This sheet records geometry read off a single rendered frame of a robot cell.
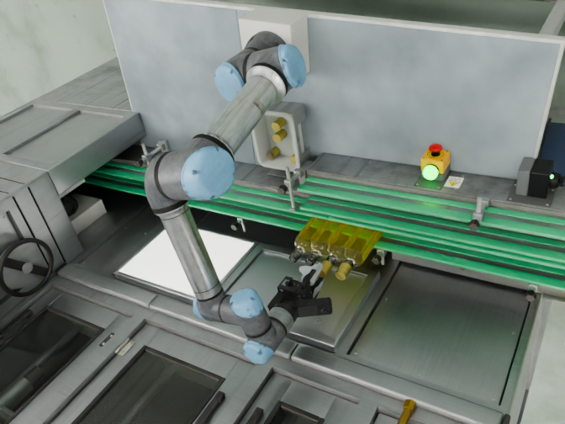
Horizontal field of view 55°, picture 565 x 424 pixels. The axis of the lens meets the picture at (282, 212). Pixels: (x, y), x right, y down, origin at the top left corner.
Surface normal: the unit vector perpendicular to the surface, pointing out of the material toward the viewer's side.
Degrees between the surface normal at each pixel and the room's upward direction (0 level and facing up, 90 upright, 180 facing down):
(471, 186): 90
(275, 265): 90
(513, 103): 0
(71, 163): 90
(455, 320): 90
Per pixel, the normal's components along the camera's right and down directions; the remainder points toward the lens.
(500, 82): -0.50, 0.55
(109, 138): 0.85, 0.18
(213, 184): 0.72, 0.09
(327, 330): -0.15, -0.81
